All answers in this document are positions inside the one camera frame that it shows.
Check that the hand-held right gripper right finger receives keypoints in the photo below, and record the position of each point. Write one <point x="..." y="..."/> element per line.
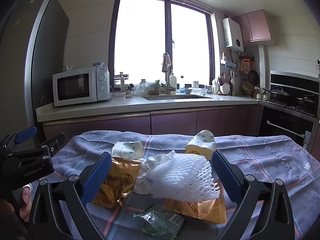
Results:
<point x="225" y="172"/>

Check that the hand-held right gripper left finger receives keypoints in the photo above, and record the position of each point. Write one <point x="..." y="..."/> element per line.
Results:
<point x="97" y="177"/>

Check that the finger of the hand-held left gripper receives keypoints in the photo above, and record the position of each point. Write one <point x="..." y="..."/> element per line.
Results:
<point x="25" y="133"/>
<point x="53" y="142"/>

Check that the gold snack wrapper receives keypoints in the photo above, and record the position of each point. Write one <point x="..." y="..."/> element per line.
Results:
<point x="195" y="208"/>
<point x="117" y="180"/>

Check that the white patterned paper cup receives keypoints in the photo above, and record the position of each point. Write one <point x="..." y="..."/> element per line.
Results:
<point x="202" y="140"/>
<point x="127" y="148"/>

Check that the white foam fruit net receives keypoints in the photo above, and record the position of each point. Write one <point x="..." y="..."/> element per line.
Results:
<point x="180" y="177"/>

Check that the white tissue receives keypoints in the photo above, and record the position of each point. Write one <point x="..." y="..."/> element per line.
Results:
<point x="156" y="161"/>

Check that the clear green snack wrapper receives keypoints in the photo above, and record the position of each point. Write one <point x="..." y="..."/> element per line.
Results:
<point x="160" y="222"/>

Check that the person's left hand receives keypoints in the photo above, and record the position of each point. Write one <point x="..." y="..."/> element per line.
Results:
<point x="25" y="200"/>

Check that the blue checkered cloth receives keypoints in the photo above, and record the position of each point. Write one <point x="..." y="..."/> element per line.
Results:
<point x="262" y="160"/>

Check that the white microwave oven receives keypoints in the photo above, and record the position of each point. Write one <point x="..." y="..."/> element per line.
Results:
<point x="75" y="87"/>

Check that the black built-in oven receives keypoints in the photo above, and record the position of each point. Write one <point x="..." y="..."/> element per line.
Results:
<point x="285" y="122"/>

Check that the clear glass food container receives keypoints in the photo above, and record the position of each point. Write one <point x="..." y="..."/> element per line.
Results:
<point x="118" y="95"/>

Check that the grey steel refrigerator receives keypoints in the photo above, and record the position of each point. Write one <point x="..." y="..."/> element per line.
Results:
<point x="37" y="55"/>

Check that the white dotted utensil holder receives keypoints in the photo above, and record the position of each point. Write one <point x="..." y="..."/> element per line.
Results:
<point x="225" y="89"/>

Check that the blue patterned bowl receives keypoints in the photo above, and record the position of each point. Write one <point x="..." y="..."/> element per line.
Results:
<point x="97" y="65"/>

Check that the glass jar with lid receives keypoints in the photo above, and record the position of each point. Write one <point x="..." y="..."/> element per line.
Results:
<point x="121" y="82"/>

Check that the black wok with lid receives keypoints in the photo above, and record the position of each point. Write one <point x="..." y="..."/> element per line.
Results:
<point x="277" y="95"/>

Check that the hanging black frying pan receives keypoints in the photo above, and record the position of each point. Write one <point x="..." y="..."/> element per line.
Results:
<point x="253" y="77"/>

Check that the white soap pump bottle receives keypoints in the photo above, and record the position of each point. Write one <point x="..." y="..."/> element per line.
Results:
<point x="172" y="85"/>

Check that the steel kitchen faucet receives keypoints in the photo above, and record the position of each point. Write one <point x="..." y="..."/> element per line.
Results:
<point x="168" y="85"/>

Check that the black cooking pot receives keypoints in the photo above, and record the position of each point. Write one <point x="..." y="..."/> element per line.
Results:
<point x="306" y="102"/>

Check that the rag on faucet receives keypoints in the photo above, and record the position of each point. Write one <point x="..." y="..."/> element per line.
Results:
<point x="165" y="63"/>

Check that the kitchen window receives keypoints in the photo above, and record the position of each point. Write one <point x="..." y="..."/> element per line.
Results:
<point x="162" y="42"/>

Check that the blue wall rack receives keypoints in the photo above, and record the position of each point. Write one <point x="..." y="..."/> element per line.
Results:
<point x="228" y="64"/>

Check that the white wall water heater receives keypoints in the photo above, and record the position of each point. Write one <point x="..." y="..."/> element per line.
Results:
<point x="233" y="35"/>

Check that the pink wall cabinet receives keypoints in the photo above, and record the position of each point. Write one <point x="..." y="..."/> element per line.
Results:
<point x="255" y="27"/>

